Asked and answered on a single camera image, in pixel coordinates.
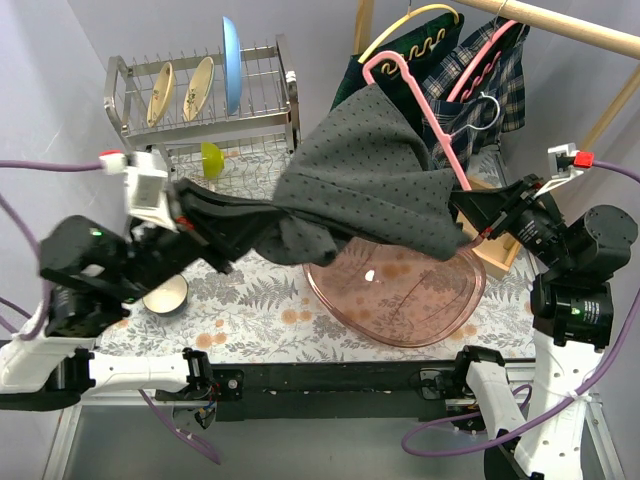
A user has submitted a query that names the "navy cream plaid skirt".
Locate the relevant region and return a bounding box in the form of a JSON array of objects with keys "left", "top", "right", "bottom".
[{"left": 421, "top": 18, "right": 530, "bottom": 167}]

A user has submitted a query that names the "grey dotted skirt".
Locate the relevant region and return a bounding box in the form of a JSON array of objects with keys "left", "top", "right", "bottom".
[{"left": 255, "top": 85, "right": 471, "bottom": 266}]

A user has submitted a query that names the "pink wavy hanger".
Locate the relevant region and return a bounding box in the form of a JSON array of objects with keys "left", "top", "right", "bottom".
[{"left": 447, "top": 20, "right": 517, "bottom": 102}]

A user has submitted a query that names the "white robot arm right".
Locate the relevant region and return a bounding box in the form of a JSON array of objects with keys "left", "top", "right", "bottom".
[{"left": 451, "top": 175, "right": 638, "bottom": 479}]

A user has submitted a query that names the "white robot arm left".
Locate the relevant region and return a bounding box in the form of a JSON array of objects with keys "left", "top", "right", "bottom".
[{"left": 1, "top": 180, "right": 284, "bottom": 412}]

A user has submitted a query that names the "green tartan skirt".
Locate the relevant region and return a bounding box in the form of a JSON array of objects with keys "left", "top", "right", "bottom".
[{"left": 331, "top": 13, "right": 465, "bottom": 118}]

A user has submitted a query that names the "yellow hanger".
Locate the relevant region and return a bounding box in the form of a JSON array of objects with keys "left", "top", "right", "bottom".
[{"left": 357, "top": 3, "right": 460, "bottom": 76}]

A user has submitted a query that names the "wooden clothes rack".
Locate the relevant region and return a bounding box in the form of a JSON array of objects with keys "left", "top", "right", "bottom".
[{"left": 353, "top": 0, "right": 640, "bottom": 279}]

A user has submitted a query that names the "cream bowl dark rim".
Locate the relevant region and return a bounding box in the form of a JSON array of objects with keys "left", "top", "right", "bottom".
[{"left": 142, "top": 274, "right": 189, "bottom": 317}]

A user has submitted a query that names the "yellow-green bowl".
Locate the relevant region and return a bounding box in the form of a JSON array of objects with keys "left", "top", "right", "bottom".
[{"left": 201, "top": 142, "right": 238, "bottom": 180}]

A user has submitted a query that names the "floral table mat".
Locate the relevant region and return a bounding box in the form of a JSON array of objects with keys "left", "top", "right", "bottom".
[{"left": 107, "top": 139, "right": 556, "bottom": 364}]

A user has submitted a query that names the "steel dish rack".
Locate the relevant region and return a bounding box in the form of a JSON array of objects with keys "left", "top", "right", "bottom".
[{"left": 104, "top": 34, "right": 301, "bottom": 191}]

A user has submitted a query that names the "pink transparent tray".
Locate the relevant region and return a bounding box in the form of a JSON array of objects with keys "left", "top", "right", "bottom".
[{"left": 303, "top": 238, "right": 486, "bottom": 348}]

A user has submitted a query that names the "cream plate right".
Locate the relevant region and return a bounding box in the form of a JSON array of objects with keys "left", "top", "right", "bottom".
[{"left": 183, "top": 56, "right": 215, "bottom": 122}]

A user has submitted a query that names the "cream plate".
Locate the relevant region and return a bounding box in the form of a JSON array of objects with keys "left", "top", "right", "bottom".
[
  {"left": 183, "top": 56, "right": 215, "bottom": 122},
  {"left": 147, "top": 62, "right": 175, "bottom": 128}
]

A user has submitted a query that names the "cream plate left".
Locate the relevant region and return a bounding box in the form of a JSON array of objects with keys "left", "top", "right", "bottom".
[{"left": 147, "top": 62, "right": 175, "bottom": 128}]

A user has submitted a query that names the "blue plate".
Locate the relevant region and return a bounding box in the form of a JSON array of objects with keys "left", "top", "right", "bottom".
[{"left": 222, "top": 16, "right": 243, "bottom": 115}]

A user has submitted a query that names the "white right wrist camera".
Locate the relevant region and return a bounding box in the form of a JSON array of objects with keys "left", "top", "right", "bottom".
[{"left": 535, "top": 143, "right": 595, "bottom": 198}]

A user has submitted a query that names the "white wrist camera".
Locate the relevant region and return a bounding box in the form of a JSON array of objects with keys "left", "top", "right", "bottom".
[
  {"left": 99, "top": 150, "right": 177, "bottom": 231},
  {"left": 535, "top": 143, "right": 595, "bottom": 198}
]

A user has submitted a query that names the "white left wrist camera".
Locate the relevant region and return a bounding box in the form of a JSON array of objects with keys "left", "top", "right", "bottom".
[{"left": 99, "top": 150, "right": 177, "bottom": 231}]

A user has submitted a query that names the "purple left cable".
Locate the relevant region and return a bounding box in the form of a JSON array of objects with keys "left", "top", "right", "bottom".
[{"left": 0, "top": 159, "right": 221, "bottom": 464}]

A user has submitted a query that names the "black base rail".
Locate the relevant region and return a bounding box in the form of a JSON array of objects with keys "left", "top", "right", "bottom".
[{"left": 212, "top": 360, "right": 471, "bottom": 422}]

